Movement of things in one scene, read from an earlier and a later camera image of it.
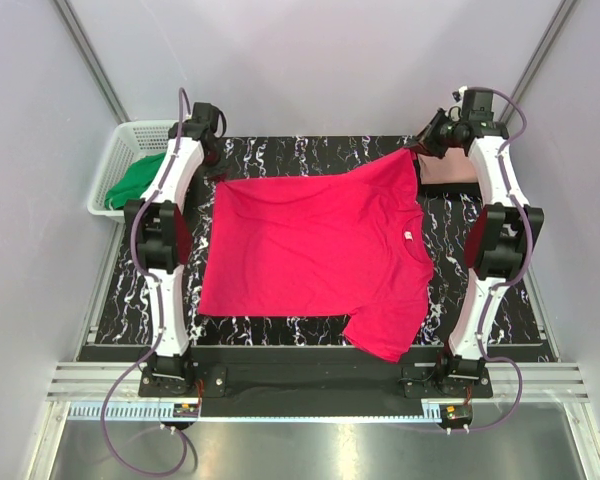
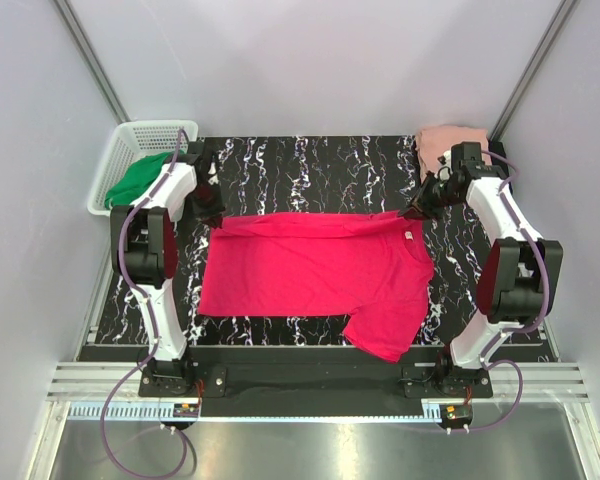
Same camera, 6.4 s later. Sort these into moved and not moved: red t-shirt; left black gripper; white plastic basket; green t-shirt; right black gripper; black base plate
Moved: red t-shirt; right black gripper; left black gripper
Not moved: green t-shirt; white plastic basket; black base plate
